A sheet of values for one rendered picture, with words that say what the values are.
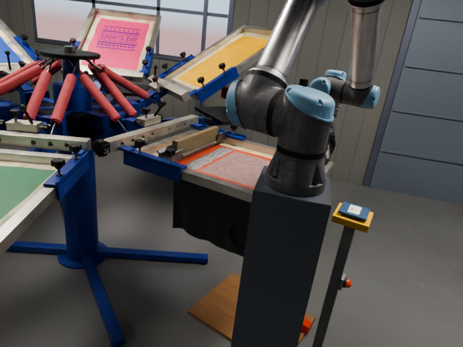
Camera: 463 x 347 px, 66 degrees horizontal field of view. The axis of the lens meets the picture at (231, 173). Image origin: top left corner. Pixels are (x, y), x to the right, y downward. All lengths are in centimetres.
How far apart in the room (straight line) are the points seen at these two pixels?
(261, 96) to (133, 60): 217
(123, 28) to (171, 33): 115
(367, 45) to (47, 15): 444
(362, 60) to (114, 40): 235
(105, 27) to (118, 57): 41
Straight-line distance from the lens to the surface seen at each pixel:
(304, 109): 79
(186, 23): 428
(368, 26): 110
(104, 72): 213
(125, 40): 316
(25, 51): 298
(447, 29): 417
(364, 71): 117
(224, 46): 280
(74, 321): 222
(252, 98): 86
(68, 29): 499
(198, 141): 170
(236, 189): 132
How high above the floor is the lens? 155
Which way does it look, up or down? 23 degrees down
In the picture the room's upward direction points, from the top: 7 degrees clockwise
